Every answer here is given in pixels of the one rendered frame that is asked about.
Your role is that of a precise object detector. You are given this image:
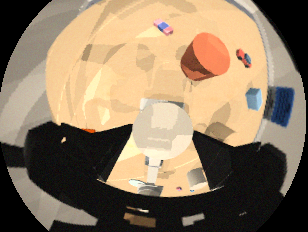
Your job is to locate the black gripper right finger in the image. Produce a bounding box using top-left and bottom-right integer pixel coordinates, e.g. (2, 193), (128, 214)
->
(192, 131), (260, 190)

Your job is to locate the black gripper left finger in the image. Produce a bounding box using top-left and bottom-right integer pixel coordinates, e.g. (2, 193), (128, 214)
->
(61, 123), (133, 182)

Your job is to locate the red toy car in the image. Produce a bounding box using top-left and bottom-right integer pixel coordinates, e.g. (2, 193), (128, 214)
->
(236, 48), (252, 68)

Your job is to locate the light blue box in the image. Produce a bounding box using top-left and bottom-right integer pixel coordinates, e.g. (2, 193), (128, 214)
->
(246, 87), (263, 112)

